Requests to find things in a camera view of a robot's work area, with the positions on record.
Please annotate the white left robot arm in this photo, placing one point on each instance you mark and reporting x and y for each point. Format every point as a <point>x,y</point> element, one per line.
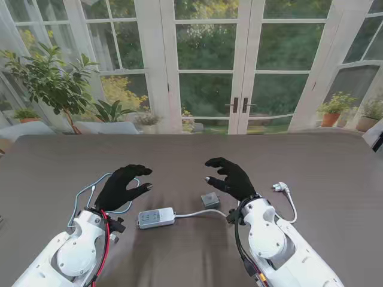
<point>74,248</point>

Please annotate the white board with black edge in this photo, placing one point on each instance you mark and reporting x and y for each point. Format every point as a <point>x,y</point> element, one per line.
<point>377,131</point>

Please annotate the printed garden window backdrop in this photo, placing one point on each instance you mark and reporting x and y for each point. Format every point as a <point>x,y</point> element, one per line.
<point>206,59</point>

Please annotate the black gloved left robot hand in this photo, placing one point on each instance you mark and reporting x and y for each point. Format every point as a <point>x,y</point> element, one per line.
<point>113,191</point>

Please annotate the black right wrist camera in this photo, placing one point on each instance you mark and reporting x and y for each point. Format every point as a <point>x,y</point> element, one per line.
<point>232,216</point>

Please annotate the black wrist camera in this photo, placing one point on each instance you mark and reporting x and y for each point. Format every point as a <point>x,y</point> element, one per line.
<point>232,216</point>
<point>118,225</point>

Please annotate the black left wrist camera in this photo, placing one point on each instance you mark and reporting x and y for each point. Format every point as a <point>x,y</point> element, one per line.
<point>118,225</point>

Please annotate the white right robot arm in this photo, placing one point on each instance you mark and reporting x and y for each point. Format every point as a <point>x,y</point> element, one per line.
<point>266,236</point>

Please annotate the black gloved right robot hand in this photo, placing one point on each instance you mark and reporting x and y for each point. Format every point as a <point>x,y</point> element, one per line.
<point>236,182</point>

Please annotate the white power strip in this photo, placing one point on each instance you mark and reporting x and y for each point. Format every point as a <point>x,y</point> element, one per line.
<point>155,218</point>

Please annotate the grey USB charger block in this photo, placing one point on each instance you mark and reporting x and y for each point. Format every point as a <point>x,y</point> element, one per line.
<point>210,201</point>

